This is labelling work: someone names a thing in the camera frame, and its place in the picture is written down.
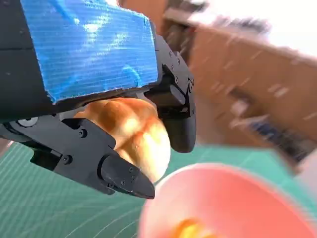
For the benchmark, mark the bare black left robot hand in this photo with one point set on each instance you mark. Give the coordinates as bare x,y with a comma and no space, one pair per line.
86,49

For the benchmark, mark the round toy bread bun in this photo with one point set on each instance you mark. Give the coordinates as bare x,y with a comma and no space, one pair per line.
138,134

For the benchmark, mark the rectangular toy bread loaf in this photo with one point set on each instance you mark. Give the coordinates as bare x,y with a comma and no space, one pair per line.
193,229

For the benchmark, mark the brown cardboard box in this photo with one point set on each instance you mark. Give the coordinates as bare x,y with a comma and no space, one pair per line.
235,74

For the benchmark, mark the green cutting mat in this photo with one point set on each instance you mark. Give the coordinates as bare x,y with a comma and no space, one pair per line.
37,198

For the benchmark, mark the pink bowl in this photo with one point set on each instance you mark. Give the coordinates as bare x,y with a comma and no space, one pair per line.
235,198

